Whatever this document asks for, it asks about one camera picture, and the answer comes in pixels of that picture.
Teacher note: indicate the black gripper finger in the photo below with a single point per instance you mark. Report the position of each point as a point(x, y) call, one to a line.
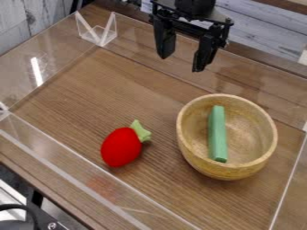
point(164, 37)
point(205, 53)

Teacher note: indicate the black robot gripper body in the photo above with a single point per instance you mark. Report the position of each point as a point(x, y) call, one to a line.
point(193, 17)

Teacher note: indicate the green rectangular block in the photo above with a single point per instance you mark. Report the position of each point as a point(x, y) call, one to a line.
point(217, 146)

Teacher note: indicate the light wooden bowl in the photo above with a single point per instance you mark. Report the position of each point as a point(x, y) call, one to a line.
point(251, 136)

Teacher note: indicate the red plush strawberry toy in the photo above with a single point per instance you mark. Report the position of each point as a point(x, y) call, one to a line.
point(121, 145)

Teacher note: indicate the clear acrylic corner bracket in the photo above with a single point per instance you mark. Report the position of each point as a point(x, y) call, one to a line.
point(97, 35)

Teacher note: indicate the clear acrylic tray wall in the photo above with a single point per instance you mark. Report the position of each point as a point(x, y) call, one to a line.
point(101, 201)

